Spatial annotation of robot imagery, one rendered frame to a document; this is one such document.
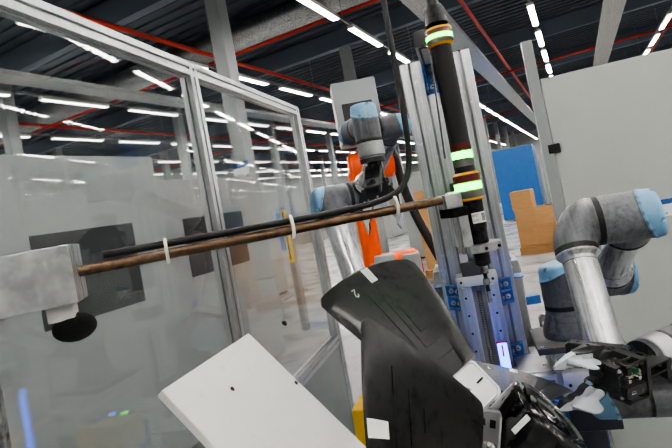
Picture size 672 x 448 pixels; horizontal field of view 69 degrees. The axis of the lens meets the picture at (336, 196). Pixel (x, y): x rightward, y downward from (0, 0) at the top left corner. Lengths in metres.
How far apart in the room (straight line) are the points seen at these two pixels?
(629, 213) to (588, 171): 1.39
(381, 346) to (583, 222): 0.80
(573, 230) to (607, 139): 1.47
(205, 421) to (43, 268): 0.29
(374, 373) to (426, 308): 0.34
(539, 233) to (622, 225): 8.91
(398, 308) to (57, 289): 0.50
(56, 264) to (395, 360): 0.40
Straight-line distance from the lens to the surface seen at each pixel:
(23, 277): 0.67
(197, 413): 0.75
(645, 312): 2.79
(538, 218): 10.16
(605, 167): 2.68
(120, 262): 0.68
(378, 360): 0.54
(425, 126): 1.80
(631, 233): 1.30
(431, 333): 0.83
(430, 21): 0.85
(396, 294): 0.86
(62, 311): 0.69
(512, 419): 0.76
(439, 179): 1.79
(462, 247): 0.81
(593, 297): 1.21
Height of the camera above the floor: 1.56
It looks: 1 degrees up
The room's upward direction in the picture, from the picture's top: 11 degrees counter-clockwise
